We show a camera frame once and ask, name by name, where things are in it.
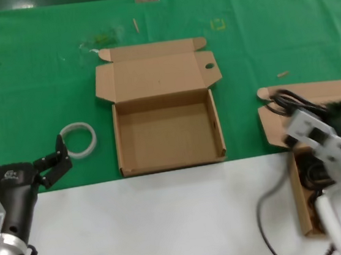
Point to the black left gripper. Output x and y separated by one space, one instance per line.
17 188

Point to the brown cardboard parts box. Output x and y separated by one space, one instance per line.
278 130

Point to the cardboard box with round hole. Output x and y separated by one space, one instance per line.
152 74

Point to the white tape roll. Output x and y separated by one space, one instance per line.
84 154

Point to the short wooden piece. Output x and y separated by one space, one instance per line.
283 74

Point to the green table cloth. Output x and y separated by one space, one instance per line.
28 73

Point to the clear plastic scrap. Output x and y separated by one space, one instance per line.
101 38

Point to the thin wooden stick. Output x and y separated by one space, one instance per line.
136 25

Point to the right wrist silver camera bracket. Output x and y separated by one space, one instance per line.
308 124

